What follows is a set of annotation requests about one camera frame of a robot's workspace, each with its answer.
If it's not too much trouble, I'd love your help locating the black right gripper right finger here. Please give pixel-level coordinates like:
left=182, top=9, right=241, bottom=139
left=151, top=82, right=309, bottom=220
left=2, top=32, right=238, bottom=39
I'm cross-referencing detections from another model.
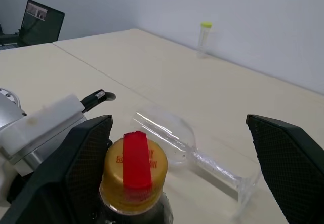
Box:
left=246, top=114, right=324, bottom=224

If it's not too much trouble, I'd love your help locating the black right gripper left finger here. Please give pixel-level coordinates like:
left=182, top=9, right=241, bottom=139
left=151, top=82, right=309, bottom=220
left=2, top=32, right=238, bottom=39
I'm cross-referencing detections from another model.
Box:
left=0, top=114, right=114, bottom=224

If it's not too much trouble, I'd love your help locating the dark drink bottle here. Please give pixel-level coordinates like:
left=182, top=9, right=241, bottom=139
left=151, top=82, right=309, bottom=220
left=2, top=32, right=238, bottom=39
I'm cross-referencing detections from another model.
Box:
left=98, top=130, right=175, bottom=224

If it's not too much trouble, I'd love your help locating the clear wine glass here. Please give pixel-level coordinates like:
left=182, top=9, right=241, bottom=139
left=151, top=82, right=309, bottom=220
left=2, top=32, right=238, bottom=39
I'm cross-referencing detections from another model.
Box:
left=130, top=111, right=263, bottom=221

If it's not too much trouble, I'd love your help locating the black laptop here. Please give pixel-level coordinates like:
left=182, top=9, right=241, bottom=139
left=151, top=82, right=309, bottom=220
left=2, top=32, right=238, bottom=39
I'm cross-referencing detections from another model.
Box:
left=0, top=0, right=65, bottom=50

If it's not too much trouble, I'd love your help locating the clear tube with green cap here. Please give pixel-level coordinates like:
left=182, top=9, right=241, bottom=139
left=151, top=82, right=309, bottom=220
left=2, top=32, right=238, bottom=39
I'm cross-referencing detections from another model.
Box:
left=197, top=21, right=213, bottom=59

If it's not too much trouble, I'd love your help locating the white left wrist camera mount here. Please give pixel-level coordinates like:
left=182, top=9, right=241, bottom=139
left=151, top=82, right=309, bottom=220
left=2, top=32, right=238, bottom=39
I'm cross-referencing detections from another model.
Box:
left=0, top=94, right=86, bottom=164

